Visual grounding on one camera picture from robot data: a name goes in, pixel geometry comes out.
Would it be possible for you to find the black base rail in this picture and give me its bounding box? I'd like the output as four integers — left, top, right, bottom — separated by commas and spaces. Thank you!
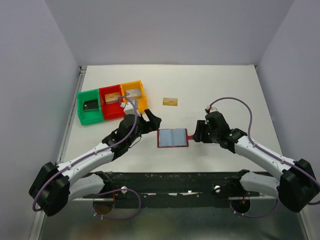
84, 171, 259, 209

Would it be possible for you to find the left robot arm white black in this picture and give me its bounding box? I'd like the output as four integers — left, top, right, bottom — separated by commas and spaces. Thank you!
28, 109, 162, 217

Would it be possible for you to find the gold VIP card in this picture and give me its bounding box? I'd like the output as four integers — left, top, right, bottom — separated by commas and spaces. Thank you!
162, 97, 178, 107

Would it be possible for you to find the yellow plastic bin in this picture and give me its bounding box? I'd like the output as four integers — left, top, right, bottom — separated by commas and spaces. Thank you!
120, 80, 148, 114

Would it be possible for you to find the silver card in yellow bin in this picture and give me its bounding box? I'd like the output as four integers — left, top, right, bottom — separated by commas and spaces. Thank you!
125, 88, 142, 99

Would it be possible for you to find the red leather card holder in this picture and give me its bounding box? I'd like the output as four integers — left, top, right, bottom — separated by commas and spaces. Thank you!
157, 128, 193, 148

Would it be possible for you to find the gold card in red bin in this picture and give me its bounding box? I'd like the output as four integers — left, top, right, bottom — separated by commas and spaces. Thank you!
104, 92, 120, 105

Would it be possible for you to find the red plastic bin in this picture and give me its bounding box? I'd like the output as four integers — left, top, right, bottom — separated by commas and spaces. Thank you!
99, 84, 125, 120

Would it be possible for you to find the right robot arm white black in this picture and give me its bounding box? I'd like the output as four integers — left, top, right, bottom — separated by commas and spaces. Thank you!
192, 111, 320, 213

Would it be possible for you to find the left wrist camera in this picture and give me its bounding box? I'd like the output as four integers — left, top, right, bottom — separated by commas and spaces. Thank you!
120, 99, 139, 115

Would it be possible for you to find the black card in green bin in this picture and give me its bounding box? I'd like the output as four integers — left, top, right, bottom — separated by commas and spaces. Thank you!
83, 99, 99, 112

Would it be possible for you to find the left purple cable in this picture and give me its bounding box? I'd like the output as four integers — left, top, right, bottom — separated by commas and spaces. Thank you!
32, 96, 143, 221

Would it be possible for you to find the green plastic bin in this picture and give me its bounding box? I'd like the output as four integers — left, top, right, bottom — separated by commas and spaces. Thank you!
76, 88, 104, 126

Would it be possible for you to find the aluminium frame rail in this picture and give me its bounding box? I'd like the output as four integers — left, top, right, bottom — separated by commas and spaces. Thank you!
55, 66, 87, 165

